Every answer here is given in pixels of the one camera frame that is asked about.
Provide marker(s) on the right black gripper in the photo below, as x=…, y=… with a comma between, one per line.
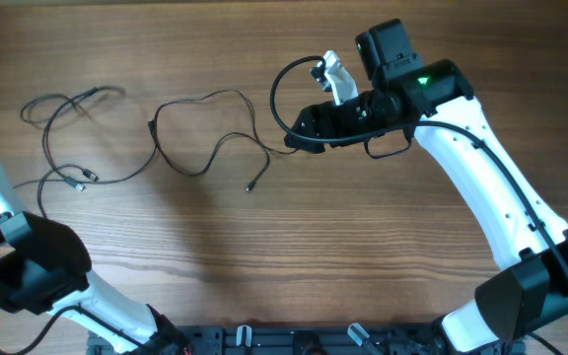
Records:
x=313, y=116

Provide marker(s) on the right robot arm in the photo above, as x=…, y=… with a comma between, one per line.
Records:
x=434, y=106

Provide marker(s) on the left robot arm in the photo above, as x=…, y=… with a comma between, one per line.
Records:
x=46, y=269

